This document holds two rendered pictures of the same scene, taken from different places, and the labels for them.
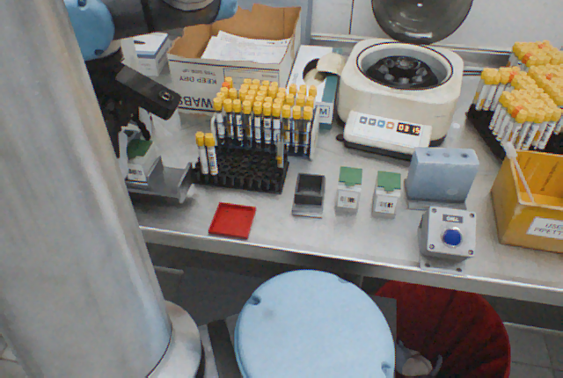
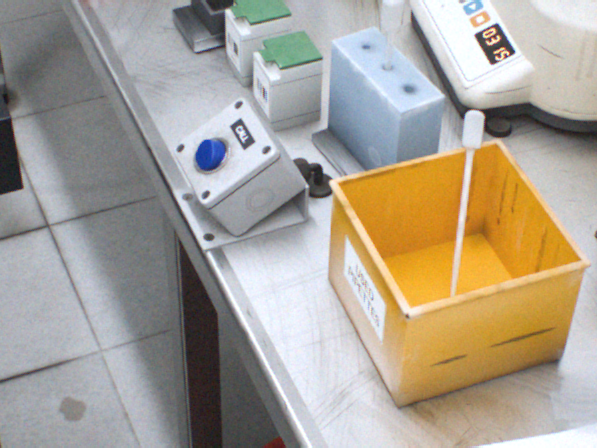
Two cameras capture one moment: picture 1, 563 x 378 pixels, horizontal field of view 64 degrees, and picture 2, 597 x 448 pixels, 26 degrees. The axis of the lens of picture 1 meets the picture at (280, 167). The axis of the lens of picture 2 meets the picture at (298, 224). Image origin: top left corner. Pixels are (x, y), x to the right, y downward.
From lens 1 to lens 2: 0.90 m
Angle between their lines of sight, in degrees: 39
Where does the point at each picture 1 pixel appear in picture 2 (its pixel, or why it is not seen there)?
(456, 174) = (376, 114)
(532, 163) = (520, 204)
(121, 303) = not seen: outside the picture
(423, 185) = (341, 108)
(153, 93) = not seen: outside the picture
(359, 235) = (193, 105)
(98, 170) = not seen: outside the picture
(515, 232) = (335, 260)
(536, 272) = (293, 341)
